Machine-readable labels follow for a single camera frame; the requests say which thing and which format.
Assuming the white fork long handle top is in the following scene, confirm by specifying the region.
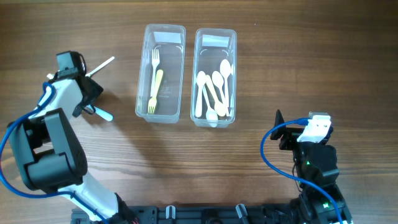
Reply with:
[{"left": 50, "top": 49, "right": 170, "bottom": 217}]
[{"left": 86, "top": 56, "right": 115, "bottom": 77}]

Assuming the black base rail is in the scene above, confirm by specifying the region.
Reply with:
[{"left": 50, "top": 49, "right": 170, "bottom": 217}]
[{"left": 71, "top": 203, "right": 346, "bottom": 224}]

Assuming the yellow plastic fork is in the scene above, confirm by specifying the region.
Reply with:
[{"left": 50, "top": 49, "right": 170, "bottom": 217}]
[{"left": 147, "top": 70, "right": 164, "bottom": 114}]

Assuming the white spoon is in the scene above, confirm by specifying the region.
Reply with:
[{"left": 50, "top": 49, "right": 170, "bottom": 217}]
[
  {"left": 203, "top": 86, "right": 218, "bottom": 128},
  {"left": 212, "top": 71, "right": 229, "bottom": 116},
  {"left": 220, "top": 59, "right": 231, "bottom": 107}
]

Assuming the left clear plastic container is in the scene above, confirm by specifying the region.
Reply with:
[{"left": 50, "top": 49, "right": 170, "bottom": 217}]
[{"left": 136, "top": 24, "right": 186, "bottom": 123}]

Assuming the clear plastic container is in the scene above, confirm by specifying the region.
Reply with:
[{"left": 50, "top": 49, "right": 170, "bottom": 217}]
[
  {"left": 191, "top": 28, "right": 238, "bottom": 128},
  {"left": 136, "top": 24, "right": 186, "bottom": 123}
]

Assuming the right blue cable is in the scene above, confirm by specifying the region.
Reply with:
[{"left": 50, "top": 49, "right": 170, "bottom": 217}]
[{"left": 260, "top": 117, "right": 345, "bottom": 224}]

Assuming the white fork thick handle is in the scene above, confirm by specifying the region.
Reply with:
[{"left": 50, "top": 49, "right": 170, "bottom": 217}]
[{"left": 87, "top": 105, "right": 114, "bottom": 121}]

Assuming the yellow plastic spoon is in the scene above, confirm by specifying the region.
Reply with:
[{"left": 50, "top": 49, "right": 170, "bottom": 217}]
[{"left": 206, "top": 75, "right": 226, "bottom": 116}]

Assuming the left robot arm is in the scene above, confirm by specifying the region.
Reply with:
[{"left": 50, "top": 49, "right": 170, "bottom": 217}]
[{"left": 1, "top": 51, "right": 139, "bottom": 223}]

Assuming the right clear plastic container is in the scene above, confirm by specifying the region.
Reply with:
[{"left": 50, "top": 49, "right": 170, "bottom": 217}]
[{"left": 191, "top": 28, "right": 238, "bottom": 128}]

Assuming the blue cable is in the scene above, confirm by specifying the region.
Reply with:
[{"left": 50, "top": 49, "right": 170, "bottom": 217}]
[
  {"left": 0, "top": 82, "right": 109, "bottom": 224},
  {"left": 260, "top": 117, "right": 345, "bottom": 224}
]

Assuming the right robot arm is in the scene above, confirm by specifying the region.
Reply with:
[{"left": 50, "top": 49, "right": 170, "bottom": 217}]
[{"left": 266, "top": 110, "right": 353, "bottom": 223}]

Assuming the white spoon horizontal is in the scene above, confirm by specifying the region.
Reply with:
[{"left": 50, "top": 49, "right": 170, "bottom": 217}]
[{"left": 195, "top": 71, "right": 206, "bottom": 118}]

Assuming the left blue cable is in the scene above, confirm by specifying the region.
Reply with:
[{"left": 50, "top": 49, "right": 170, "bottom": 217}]
[{"left": 0, "top": 82, "right": 109, "bottom": 224}]

